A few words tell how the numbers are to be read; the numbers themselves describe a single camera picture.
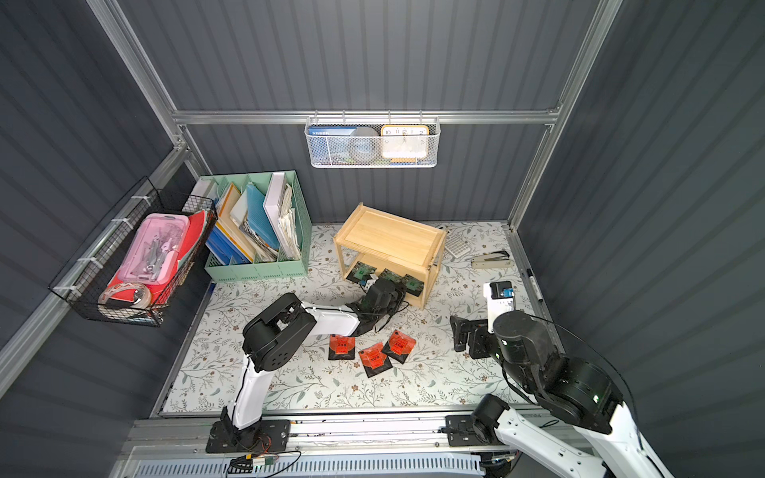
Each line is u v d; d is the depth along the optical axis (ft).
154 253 2.36
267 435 2.40
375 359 2.84
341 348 2.89
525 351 1.34
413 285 3.22
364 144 2.95
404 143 2.88
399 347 2.90
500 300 1.68
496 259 3.68
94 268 2.07
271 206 2.99
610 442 1.21
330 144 2.98
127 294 2.20
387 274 3.35
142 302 2.15
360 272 3.37
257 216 3.07
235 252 3.25
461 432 2.41
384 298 2.49
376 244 2.85
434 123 2.92
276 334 1.78
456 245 3.67
